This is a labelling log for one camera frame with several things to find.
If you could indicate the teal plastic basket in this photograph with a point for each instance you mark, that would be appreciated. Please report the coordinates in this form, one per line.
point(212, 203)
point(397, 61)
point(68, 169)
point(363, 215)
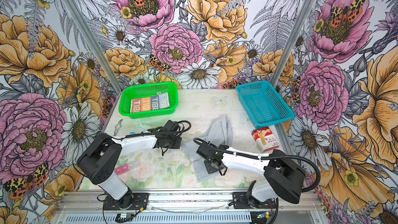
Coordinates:
point(263, 105)

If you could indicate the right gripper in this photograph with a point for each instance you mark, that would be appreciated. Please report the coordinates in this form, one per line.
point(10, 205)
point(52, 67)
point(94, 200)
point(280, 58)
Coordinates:
point(209, 169)

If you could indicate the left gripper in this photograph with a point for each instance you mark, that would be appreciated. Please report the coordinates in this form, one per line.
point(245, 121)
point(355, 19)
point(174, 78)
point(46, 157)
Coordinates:
point(176, 144)

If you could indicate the aluminium front rail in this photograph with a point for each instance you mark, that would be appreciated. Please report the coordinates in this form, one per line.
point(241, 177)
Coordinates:
point(157, 200)

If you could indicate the green plastic basket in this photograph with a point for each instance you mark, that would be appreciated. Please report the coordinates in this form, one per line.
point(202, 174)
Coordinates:
point(145, 90)

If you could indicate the red white small box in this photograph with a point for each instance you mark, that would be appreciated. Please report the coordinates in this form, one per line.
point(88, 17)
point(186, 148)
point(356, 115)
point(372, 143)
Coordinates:
point(265, 139)

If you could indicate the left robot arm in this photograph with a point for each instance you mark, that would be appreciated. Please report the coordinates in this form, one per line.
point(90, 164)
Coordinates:
point(99, 160)

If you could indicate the pink clear plastic strip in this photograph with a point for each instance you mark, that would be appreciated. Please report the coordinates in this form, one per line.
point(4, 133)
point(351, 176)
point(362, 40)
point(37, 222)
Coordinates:
point(127, 167)

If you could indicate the small blue white packet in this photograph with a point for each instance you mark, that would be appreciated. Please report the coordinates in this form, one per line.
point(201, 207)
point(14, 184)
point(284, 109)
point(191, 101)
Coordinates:
point(143, 127)

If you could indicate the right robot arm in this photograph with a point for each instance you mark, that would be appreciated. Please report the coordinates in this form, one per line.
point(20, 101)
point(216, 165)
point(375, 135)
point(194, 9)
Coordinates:
point(284, 178)

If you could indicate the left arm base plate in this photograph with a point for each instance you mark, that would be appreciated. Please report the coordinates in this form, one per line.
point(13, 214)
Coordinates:
point(130, 202)

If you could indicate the plain grey towel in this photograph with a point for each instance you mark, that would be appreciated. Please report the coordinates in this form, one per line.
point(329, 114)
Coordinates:
point(219, 133)

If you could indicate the grey blue towel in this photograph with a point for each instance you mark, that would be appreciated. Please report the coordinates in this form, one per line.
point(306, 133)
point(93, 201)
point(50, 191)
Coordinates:
point(150, 103)

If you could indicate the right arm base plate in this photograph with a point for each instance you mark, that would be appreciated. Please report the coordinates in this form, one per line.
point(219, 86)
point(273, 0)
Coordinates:
point(240, 200)

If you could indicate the metal tongs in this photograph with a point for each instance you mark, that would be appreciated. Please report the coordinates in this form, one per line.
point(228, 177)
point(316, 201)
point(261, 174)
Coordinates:
point(118, 127)

